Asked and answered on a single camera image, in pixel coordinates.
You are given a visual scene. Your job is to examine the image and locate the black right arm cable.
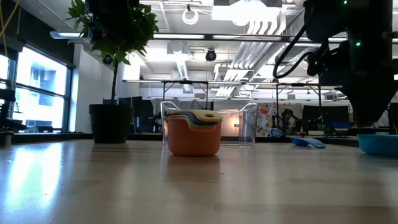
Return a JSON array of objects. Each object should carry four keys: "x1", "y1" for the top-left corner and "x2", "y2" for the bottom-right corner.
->
[{"x1": 272, "y1": 24, "x2": 327, "y2": 80}]

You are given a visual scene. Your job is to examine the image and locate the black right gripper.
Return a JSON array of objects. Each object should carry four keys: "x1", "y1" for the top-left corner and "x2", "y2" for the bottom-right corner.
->
[{"x1": 317, "y1": 40, "x2": 398, "y2": 123}]

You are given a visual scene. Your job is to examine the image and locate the silver ventilation duct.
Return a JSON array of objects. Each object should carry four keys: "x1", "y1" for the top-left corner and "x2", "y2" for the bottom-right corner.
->
[{"x1": 275, "y1": 0, "x2": 312, "y2": 63}]

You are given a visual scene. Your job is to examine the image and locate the long linear ceiling light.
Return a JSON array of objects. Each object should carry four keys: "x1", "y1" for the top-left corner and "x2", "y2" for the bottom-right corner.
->
[{"x1": 152, "y1": 32, "x2": 312, "y2": 44}]

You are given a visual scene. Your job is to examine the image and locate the black-legged background table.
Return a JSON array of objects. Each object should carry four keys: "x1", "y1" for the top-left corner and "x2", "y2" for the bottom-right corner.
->
[
  {"x1": 275, "y1": 82, "x2": 323, "y2": 103},
  {"x1": 162, "y1": 79, "x2": 210, "y2": 110}
]

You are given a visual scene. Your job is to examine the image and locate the orange measuring cup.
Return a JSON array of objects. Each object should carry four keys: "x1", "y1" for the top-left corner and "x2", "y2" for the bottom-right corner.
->
[{"x1": 164, "y1": 116, "x2": 223, "y2": 157}]

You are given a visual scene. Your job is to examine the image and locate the black aluminium table frame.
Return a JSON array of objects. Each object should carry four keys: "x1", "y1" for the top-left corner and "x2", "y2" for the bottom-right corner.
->
[{"x1": 0, "y1": 132, "x2": 398, "y2": 147}]

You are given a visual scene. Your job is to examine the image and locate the white ring lamp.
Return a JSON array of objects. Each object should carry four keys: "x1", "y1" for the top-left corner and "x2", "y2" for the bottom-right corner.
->
[{"x1": 182, "y1": 4, "x2": 200, "y2": 26}]

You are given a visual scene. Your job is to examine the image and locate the colourful poster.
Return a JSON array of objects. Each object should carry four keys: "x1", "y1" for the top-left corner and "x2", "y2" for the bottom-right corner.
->
[{"x1": 257, "y1": 102, "x2": 278, "y2": 138}]

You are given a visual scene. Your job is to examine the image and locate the teal measuring cup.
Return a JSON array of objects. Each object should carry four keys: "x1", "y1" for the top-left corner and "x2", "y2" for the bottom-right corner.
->
[{"x1": 357, "y1": 134, "x2": 398, "y2": 157}]

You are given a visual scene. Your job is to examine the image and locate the dark background monitors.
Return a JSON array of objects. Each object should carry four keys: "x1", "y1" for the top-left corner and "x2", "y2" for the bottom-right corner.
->
[{"x1": 118, "y1": 95, "x2": 155, "y2": 134}]

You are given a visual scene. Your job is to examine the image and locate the clear plastic basket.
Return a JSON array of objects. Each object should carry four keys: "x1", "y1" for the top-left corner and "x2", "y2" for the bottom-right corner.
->
[{"x1": 160, "y1": 101, "x2": 259, "y2": 147}]

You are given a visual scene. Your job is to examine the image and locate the small blue measuring cup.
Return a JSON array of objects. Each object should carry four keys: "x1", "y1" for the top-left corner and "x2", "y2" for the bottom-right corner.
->
[{"x1": 290, "y1": 136, "x2": 327, "y2": 149}]

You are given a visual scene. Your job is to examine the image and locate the green plant in black pot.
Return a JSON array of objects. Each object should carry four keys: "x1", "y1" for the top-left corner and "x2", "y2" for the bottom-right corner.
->
[{"x1": 65, "y1": 0, "x2": 159, "y2": 144}]

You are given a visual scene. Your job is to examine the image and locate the dark computer monitor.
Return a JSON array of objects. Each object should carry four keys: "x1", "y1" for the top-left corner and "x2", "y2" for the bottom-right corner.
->
[{"x1": 322, "y1": 105, "x2": 351, "y2": 130}]

